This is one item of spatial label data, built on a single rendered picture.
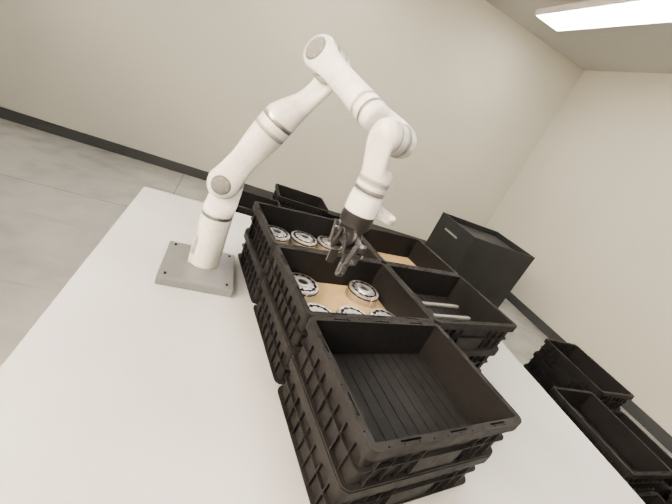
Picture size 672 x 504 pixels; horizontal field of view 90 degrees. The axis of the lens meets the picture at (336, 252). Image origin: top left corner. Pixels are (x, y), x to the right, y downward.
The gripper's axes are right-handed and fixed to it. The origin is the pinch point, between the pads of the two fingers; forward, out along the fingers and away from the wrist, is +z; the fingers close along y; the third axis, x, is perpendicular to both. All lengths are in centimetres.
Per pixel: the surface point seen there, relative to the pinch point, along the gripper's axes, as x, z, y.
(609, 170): 373, -78, -154
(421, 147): 238, -21, -288
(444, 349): 29.8, 10.1, 17.9
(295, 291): -8.9, 7.4, 2.9
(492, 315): 70, 10, 1
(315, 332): -8.7, 7.2, 16.5
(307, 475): -7.4, 28.6, 32.4
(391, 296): 29.4, 12.6, -7.1
